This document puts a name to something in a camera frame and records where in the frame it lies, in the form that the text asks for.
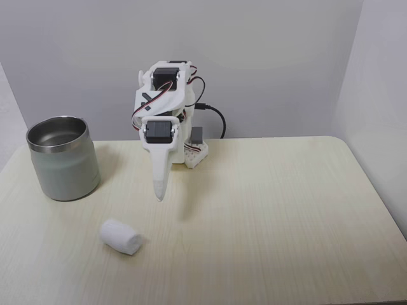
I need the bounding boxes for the white gauze dressing roll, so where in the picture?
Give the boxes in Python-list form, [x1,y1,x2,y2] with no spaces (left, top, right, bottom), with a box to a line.
[99,217,142,256]

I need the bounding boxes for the black power cable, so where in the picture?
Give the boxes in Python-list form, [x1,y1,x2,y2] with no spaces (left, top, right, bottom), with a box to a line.
[195,102,226,140]

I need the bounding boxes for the stainless steel cup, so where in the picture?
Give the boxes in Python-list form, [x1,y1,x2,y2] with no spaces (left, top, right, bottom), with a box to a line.
[25,116,102,201]

